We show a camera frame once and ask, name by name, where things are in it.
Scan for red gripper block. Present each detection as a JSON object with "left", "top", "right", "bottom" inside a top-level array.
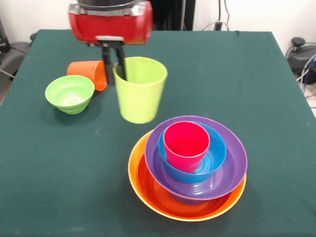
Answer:
[{"left": 68, "top": 1, "right": 154, "bottom": 87}]

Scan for orange-red plastic cup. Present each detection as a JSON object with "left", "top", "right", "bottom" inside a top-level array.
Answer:
[{"left": 67, "top": 60, "right": 109, "bottom": 92}]

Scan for green plastic cup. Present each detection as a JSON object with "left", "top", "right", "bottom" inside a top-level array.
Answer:
[{"left": 113, "top": 56, "right": 168, "bottom": 124}]

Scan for orange plastic bowl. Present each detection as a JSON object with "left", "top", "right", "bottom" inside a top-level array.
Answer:
[{"left": 127, "top": 130, "right": 247, "bottom": 222}]

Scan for crimson pink plastic cup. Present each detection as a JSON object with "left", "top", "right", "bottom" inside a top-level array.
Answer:
[{"left": 162, "top": 121, "right": 211, "bottom": 174}]

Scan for red-orange plastic bowl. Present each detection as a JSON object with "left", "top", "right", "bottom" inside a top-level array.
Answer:
[{"left": 137, "top": 153, "right": 244, "bottom": 218}]

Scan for blue plastic bowl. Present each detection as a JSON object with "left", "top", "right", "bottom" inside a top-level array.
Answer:
[{"left": 158, "top": 122, "right": 227, "bottom": 184}]

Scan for purple plastic bowl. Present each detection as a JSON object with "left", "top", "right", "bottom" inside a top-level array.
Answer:
[{"left": 144, "top": 115, "right": 248, "bottom": 205}]

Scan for green plastic bowl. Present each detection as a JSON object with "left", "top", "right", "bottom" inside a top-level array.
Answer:
[{"left": 45, "top": 75, "right": 96, "bottom": 115}]

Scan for dark green tablecloth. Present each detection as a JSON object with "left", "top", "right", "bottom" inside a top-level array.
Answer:
[{"left": 0, "top": 29, "right": 316, "bottom": 237}]

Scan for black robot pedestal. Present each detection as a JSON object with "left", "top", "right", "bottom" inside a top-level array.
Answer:
[{"left": 150, "top": 0, "right": 197, "bottom": 32}]

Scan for white cable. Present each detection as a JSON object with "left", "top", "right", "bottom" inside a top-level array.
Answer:
[{"left": 201, "top": 21, "right": 230, "bottom": 32}]

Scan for black wall cable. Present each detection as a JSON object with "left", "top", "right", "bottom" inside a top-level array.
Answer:
[{"left": 217, "top": 0, "right": 231, "bottom": 30}]

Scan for tangle of cables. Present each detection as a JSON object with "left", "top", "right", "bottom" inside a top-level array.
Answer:
[{"left": 297, "top": 53, "right": 316, "bottom": 96}]

